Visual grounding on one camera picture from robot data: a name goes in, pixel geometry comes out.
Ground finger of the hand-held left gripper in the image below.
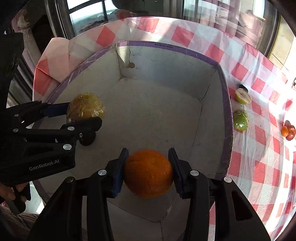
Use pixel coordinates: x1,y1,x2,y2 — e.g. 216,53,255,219
6,100,70,135
14,116,103,149

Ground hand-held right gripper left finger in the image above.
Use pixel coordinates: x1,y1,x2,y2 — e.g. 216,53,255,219
30,148,129,241

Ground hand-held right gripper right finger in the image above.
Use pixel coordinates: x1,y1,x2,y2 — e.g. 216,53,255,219
168,147,271,241

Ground plastic-wrapped yellow lemon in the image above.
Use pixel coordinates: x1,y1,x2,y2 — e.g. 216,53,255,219
67,92,105,124

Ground orange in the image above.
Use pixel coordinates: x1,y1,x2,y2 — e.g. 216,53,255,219
124,149,174,199

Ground person's left hand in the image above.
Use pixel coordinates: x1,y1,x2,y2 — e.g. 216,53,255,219
0,182,29,205

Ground plastic-wrapped green apple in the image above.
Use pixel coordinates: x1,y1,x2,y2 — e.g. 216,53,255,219
233,109,250,132

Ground pink lace curtain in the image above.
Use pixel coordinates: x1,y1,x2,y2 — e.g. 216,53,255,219
11,5,47,77

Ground dark framed window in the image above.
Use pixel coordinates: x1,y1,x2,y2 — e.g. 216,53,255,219
44,0,185,40

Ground halved pale pear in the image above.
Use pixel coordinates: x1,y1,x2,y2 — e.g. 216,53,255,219
235,88,252,106

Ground red apple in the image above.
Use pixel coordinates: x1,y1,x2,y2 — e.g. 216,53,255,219
285,120,296,141

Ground red white checkered tablecloth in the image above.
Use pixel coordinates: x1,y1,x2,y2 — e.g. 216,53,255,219
32,16,296,241

